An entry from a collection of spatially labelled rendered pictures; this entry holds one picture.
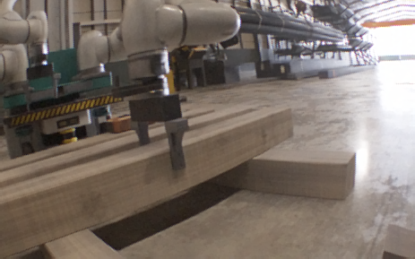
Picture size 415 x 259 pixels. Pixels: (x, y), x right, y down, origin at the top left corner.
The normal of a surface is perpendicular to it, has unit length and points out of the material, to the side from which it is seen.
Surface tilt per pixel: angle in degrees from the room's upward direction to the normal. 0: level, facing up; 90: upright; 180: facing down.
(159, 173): 90
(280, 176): 90
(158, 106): 90
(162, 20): 90
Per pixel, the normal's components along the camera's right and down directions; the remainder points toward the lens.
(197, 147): 0.71, 0.00
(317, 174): -0.68, 0.20
